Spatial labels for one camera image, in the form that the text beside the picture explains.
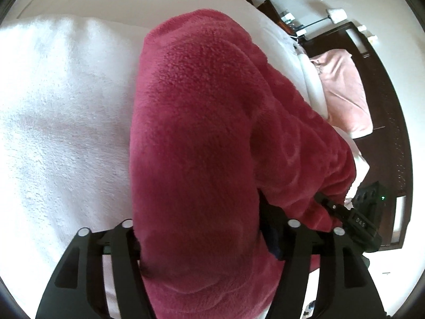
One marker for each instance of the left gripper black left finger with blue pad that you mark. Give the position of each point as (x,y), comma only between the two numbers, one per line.
(76,288)

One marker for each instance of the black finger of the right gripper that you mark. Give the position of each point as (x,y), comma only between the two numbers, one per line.
(338,211)

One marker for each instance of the red fleece pants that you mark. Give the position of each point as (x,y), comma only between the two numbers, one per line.
(214,126)

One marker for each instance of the dark wooden headboard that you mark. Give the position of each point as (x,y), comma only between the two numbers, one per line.
(387,150)

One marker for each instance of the pink pillow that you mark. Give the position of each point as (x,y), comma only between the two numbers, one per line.
(344,93)

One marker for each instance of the dark nightstand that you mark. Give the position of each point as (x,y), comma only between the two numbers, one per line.
(270,11)

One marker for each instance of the white bed blanket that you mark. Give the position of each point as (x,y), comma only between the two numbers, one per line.
(69,72)

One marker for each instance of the white wall lamp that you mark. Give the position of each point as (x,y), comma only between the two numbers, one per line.
(334,15)

